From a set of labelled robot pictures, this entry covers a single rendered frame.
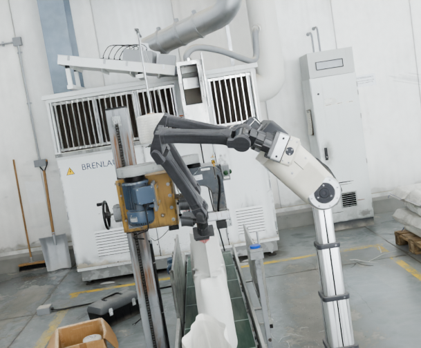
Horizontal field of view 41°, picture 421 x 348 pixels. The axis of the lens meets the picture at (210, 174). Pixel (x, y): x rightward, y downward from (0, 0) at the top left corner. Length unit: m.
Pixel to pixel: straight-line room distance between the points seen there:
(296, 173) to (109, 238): 3.94
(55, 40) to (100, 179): 1.89
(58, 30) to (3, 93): 1.18
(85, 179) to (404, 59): 4.32
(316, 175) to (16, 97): 5.57
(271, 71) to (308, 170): 3.90
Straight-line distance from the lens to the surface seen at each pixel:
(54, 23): 7.12
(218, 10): 5.62
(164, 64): 5.67
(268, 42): 6.40
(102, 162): 6.10
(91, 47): 7.46
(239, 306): 3.76
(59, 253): 7.43
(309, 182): 2.58
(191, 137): 2.39
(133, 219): 3.15
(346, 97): 6.94
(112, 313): 4.95
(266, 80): 6.37
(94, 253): 6.27
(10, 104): 7.67
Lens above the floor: 1.64
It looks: 6 degrees down
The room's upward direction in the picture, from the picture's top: 9 degrees counter-clockwise
